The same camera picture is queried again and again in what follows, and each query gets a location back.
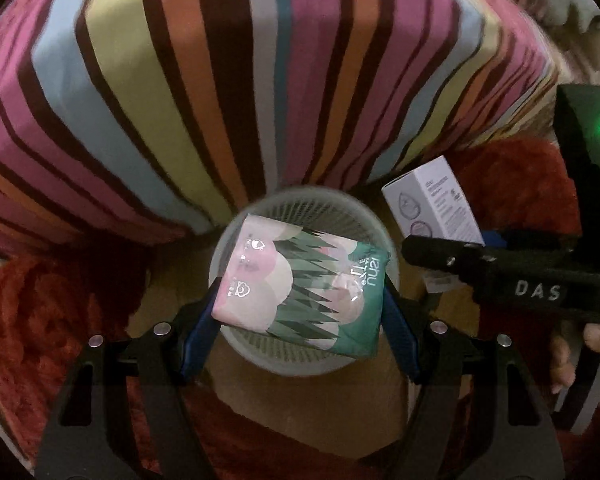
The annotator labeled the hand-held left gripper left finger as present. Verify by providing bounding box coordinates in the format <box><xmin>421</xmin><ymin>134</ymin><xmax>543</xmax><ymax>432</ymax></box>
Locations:
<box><xmin>34</xmin><ymin>280</ymin><xmax>231</xmax><ymax>480</ymax></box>

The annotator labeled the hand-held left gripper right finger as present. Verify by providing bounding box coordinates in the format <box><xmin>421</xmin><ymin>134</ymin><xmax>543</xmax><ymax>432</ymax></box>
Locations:
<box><xmin>380</xmin><ymin>280</ymin><xmax>566</xmax><ymax>480</ymax></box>

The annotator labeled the white lavender small box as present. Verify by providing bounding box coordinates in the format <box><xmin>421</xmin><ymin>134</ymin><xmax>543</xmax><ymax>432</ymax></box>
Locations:
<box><xmin>381</xmin><ymin>156</ymin><xmax>486</xmax><ymax>247</ymax></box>

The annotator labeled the white plastic mesh wastebasket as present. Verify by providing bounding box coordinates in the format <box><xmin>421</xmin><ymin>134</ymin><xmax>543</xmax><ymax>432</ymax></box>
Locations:
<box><xmin>209</xmin><ymin>185</ymin><xmax>401</xmax><ymax>378</ymax></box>

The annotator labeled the green pink tissue pack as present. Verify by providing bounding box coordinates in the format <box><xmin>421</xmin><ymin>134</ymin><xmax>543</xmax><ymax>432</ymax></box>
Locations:
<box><xmin>211</xmin><ymin>214</ymin><xmax>392</xmax><ymax>358</ymax></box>

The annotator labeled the person's right hand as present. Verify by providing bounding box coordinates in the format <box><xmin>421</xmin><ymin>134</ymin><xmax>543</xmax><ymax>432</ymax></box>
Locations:
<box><xmin>550</xmin><ymin>322</ymin><xmax>600</xmax><ymax>395</ymax></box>

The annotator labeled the red shaggy rug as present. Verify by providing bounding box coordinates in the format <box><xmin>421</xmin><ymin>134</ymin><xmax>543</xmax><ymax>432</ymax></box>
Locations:
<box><xmin>0</xmin><ymin>137</ymin><xmax>600</xmax><ymax>480</ymax></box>

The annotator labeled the bed with striped sheet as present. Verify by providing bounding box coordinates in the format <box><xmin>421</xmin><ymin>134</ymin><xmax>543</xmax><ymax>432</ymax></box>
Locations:
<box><xmin>0</xmin><ymin>0</ymin><xmax>561</xmax><ymax>261</ymax></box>

